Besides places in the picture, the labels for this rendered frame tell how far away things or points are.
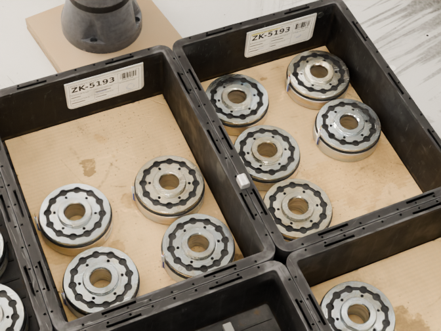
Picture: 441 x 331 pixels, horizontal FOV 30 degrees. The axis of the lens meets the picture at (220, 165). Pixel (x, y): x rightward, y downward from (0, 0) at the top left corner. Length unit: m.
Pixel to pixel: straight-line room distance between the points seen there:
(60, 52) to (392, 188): 0.66
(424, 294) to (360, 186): 0.19
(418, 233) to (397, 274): 0.07
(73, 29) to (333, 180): 0.57
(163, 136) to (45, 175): 0.19
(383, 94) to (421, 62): 0.34
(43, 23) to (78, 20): 0.11
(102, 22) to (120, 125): 0.26
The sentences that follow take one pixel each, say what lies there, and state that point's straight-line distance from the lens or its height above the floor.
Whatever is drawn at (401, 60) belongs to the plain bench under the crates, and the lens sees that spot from 1.63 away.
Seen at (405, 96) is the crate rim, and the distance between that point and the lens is 1.27.
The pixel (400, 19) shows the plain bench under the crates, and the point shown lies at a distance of 1.71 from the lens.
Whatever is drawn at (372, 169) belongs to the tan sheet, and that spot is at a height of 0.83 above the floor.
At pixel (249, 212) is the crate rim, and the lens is 1.12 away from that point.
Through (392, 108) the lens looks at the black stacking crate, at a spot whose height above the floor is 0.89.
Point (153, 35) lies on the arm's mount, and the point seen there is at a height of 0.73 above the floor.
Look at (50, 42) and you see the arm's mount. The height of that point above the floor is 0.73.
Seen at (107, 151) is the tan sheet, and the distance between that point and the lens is 1.28.
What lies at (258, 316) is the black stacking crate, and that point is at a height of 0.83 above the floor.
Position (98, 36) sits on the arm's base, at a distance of 1.53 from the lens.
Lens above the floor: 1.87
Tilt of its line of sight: 55 degrees down
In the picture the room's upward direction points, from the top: 5 degrees clockwise
